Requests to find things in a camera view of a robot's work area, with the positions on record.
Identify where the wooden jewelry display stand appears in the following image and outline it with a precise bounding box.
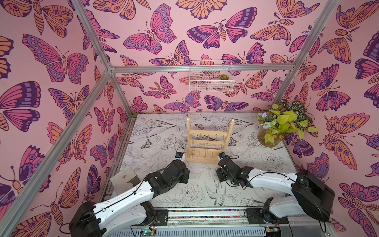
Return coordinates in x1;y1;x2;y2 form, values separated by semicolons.
186;117;235;165

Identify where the small succulent in basket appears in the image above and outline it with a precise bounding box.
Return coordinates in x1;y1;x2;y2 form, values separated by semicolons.
219;75;230;81

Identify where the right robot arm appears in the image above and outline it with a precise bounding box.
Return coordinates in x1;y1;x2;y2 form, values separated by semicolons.
216;153;335;223

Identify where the white wire basket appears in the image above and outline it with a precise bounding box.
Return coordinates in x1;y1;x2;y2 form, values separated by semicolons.
188;63;235;93

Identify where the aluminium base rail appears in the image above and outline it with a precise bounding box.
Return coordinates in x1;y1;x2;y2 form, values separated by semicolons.
104;207;338;237

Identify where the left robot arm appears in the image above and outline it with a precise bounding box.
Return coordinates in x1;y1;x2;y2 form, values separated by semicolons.
69;160;190;237

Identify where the grey paper card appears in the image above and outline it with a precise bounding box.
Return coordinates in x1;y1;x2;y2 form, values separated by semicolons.
111;166;141;195

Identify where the potted green plant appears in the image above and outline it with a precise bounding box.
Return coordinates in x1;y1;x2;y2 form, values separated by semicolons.
257;99;318;148

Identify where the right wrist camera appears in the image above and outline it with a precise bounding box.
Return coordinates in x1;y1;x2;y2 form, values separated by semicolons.
218;152;228;160

